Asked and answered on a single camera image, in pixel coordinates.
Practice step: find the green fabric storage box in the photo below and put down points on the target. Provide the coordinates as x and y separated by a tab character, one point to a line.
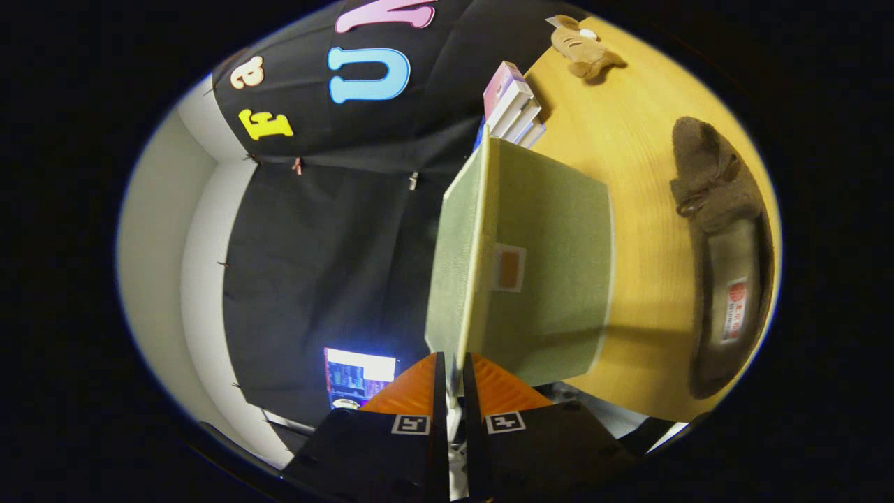
552	230

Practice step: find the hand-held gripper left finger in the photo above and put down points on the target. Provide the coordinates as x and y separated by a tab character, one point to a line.
370	454

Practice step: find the pink cover book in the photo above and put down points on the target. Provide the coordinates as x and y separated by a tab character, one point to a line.
501	84

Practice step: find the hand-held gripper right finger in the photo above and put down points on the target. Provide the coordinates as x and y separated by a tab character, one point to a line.
545	454

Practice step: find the lit computer screen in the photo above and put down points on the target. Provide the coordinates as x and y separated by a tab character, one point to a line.
360	374

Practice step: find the brown plush toy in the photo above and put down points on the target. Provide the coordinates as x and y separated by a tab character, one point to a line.
580	45

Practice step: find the blue cover book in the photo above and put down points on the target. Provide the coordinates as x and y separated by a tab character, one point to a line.
480	138

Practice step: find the grey white book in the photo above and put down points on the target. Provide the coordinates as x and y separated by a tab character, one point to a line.
532	134
520	115

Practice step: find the brown fuzzy shoe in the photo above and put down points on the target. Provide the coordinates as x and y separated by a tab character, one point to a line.
705	175

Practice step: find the black backdrop cloth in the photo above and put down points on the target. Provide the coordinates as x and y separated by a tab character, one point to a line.
314	244

